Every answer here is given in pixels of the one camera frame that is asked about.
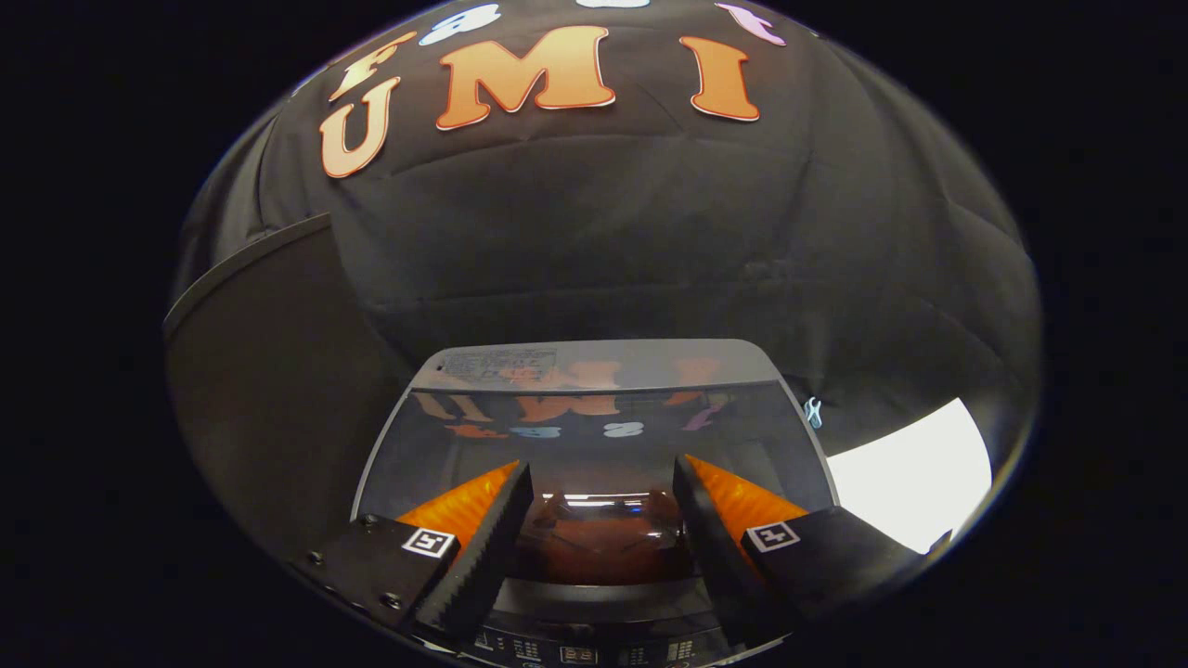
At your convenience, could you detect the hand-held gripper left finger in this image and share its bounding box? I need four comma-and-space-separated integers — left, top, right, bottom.
291, 462, 534, 649

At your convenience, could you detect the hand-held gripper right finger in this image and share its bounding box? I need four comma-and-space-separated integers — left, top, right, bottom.
674, 454, 928, 647

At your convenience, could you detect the grey washing machine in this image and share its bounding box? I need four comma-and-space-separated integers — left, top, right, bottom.
351, 339, 842, 668

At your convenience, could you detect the white board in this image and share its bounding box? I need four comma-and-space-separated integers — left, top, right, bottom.
825, 398, 993, 556

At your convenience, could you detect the grey side table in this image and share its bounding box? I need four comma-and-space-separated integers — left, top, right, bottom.
164, 212, 411, 559

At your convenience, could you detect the black backdrop cloth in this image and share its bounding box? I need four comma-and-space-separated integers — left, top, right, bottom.
172, 0, 1042, 465

